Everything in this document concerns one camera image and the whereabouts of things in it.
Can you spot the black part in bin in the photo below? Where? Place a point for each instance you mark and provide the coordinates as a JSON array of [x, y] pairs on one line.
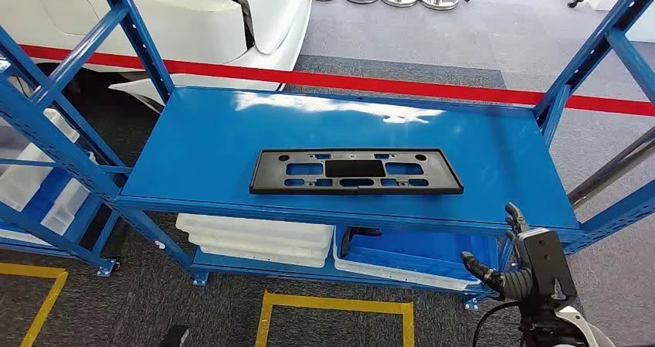
[[353, 234]]

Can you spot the white car body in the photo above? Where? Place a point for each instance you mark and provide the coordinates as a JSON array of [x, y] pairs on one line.
[[179, 27]]

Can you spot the red barrier belt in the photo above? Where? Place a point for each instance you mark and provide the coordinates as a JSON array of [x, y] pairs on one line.
[[358, 82]]

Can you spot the black licence plate holder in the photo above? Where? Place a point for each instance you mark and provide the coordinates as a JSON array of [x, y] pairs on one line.
[[266, 178]]

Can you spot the white storage bin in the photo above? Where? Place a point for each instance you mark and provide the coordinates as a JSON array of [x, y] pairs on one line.
[[66, 206], [30, 175]]

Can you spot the large blue plastic bin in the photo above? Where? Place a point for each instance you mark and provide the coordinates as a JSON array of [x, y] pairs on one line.
[[419, 247]]

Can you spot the large blue metal shelf rack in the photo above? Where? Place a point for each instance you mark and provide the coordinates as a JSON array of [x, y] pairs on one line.
[[204, 150]]

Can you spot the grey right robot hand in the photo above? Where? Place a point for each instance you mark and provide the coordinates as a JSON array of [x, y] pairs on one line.
[[517, 283]]

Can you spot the white plastic tray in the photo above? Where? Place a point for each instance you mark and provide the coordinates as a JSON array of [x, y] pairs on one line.
[[220, 255], [215, 244], [256, 229]]

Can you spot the grey metal pole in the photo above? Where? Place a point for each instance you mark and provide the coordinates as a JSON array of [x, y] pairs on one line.
[[614, 169]]

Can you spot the black robot foot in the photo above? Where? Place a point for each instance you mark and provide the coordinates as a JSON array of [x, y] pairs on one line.
[[174, 337]]

